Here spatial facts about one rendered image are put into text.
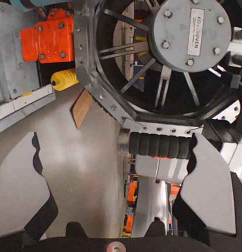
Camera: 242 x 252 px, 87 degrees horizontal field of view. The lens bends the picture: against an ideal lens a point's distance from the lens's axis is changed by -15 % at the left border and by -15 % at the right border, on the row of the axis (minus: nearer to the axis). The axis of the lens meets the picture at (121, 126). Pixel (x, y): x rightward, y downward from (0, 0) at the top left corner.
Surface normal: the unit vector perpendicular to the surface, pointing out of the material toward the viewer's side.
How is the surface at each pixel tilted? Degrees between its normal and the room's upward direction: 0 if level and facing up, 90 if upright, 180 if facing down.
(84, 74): 90
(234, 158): 90
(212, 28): 90
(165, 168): 90
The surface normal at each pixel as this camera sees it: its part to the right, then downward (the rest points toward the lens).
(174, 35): -0.18, 0.45
